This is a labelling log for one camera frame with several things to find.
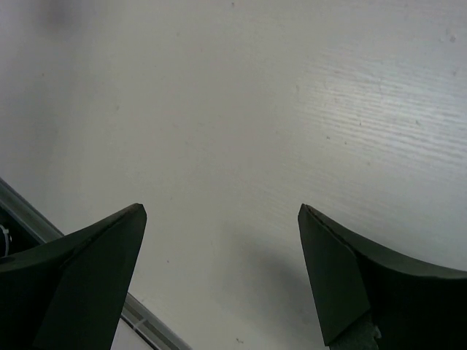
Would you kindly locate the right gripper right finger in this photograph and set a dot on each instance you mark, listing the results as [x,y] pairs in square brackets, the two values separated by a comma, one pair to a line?
[368,296]

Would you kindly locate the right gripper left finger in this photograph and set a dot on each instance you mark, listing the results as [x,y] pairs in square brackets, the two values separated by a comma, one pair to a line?
[69,293]

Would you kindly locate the aluminium table edge rail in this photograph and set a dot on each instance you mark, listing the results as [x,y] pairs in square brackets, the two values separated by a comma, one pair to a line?
[23,227]

